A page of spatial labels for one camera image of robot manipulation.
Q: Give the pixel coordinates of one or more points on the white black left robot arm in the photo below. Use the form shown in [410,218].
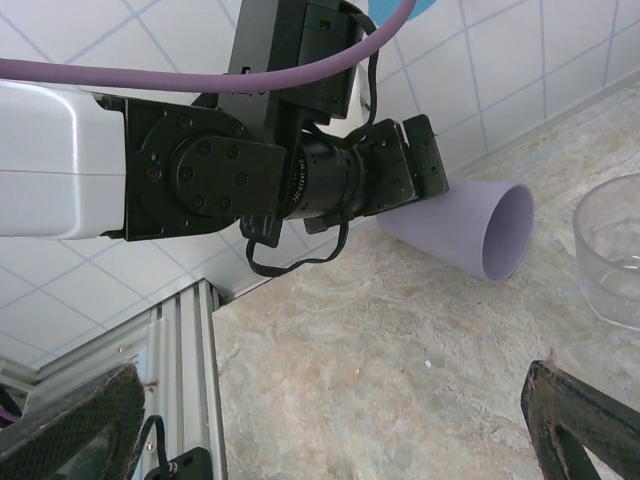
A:
[50,160]

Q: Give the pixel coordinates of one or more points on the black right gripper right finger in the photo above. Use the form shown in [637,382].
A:
[590,415]

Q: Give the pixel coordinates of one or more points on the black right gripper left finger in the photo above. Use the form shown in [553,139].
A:
[50,435]

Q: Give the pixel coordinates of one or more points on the blue oval diver sticker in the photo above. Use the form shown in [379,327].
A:
[425,6]

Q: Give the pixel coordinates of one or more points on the aluminium mounting rail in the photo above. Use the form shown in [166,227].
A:
[185,375]

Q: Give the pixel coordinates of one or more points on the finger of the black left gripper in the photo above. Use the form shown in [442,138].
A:
[425,160]

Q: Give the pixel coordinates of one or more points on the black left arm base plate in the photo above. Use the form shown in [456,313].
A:
[190,465]

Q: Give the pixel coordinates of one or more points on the clear plastic cup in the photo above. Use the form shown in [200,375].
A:
[610,250]

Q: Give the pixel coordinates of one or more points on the lilac plastic cup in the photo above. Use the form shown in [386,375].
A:
[450,235]

